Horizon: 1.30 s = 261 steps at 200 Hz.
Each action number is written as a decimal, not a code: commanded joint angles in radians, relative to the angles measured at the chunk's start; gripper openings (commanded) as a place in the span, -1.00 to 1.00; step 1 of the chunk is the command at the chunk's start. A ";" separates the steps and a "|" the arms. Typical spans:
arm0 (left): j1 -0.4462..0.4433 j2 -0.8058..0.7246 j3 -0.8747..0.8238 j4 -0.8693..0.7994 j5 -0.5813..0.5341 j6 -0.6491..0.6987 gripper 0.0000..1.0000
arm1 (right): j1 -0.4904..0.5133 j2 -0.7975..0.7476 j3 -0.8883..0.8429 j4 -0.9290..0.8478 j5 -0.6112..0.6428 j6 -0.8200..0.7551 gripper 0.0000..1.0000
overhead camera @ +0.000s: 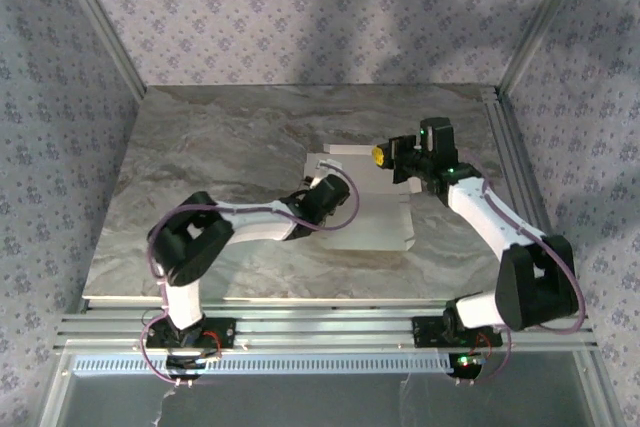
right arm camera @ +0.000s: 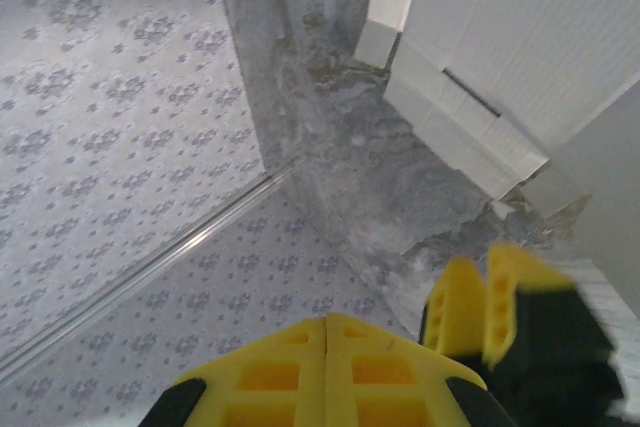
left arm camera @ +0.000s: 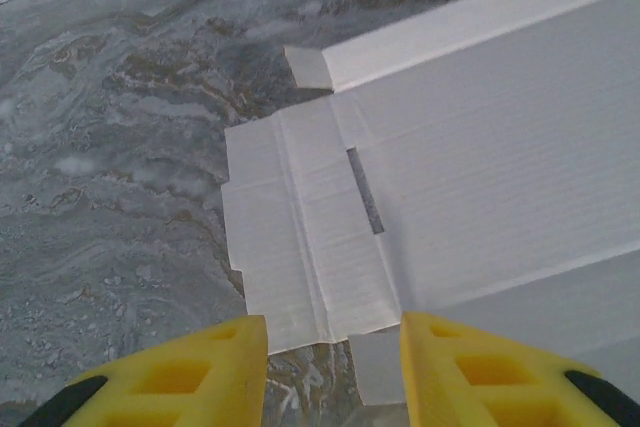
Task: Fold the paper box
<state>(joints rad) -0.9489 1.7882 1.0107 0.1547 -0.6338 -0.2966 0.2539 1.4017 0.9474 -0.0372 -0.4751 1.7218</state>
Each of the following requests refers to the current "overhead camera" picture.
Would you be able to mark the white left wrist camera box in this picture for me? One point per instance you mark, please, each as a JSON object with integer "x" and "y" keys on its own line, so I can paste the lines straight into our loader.
{"x": 327, "y": 165}

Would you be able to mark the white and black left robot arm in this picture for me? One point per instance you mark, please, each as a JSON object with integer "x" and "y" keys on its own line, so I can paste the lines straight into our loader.
{"x": 250, "y": 219}

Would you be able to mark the aluminium frame post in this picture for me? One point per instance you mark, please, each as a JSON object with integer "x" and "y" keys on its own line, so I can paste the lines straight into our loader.
{"x": 540, "y": 22}
{"x": 104, "y": 22}

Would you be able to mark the yellow and white paper box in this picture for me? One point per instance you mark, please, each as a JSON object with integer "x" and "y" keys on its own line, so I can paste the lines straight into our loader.
{"x": 370, "y": 227}

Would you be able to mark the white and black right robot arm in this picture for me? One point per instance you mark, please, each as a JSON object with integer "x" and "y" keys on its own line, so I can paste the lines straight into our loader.
{"x": 490, "y": 219}

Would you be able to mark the aluminium mounting rail beam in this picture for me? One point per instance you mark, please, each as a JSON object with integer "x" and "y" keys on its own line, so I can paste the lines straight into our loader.
{"x": 325, "y": 329}

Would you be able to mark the aluminium side rail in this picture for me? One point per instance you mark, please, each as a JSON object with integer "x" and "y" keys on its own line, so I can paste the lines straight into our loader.
{"x": 505, "y": 127}

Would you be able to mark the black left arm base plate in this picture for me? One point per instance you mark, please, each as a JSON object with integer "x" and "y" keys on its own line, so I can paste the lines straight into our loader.
{"x": 222, "y": 334}

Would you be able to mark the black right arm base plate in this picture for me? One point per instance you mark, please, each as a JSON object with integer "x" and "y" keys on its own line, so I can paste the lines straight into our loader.
{"x": 427, "y": 332}

